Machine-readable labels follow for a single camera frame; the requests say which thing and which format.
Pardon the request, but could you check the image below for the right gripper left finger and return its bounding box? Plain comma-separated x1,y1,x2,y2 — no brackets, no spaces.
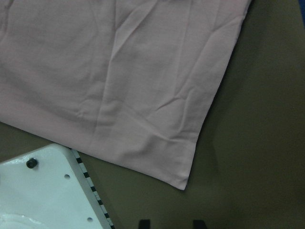
138,219,151,229

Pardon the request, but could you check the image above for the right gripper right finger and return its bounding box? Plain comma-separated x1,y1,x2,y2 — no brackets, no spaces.
193,219,207,229

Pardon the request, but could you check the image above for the pink Snoopy t-shirt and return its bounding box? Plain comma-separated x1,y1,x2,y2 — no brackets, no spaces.
0,0,250,190

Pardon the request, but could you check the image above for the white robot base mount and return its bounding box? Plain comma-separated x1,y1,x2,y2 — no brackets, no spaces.
0,144,114,229

